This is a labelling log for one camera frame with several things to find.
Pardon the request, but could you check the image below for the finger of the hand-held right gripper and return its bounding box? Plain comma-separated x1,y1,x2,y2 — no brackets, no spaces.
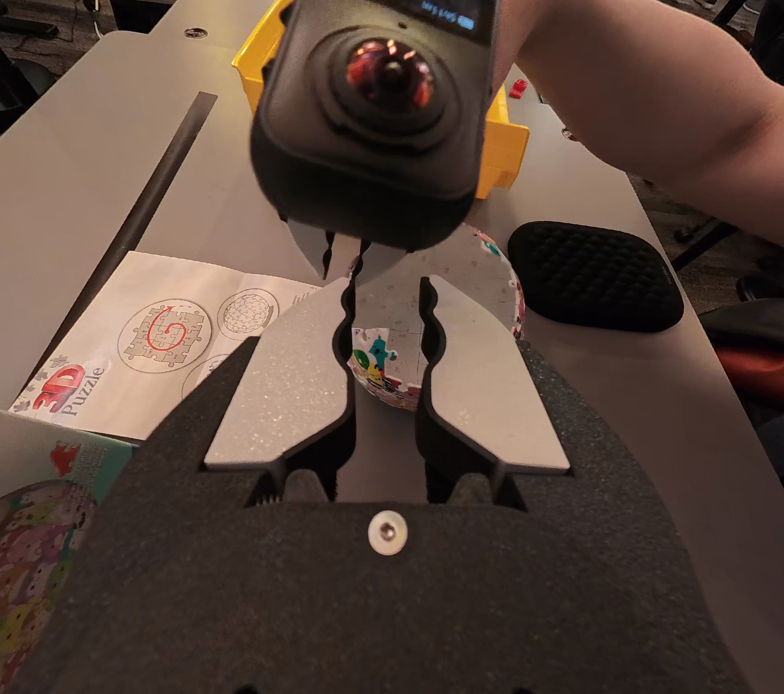
288,218,336,281
350,239,406,287

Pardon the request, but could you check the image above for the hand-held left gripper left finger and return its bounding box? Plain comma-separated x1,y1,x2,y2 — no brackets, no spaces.
204,277,358,502

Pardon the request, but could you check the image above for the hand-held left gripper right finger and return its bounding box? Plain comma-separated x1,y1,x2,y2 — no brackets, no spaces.
416,275,572,503

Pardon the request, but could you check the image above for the colourful puzzle ball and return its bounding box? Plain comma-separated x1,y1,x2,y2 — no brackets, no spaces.
345,222,526,414

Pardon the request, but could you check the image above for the yellow plastic bin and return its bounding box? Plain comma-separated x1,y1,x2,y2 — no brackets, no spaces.
232,0,530,200

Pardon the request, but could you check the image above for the person's right forearm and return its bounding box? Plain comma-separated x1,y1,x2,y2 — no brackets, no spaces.
490,0,784,248

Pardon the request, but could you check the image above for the printed puzzle box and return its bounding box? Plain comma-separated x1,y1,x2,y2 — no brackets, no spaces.
0,409,136,694

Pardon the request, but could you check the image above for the black wrist rest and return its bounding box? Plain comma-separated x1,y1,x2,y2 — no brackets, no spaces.
507,220,686,333

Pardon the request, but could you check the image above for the white instruction sheet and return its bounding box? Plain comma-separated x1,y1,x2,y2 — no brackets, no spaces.
9,250,325,442

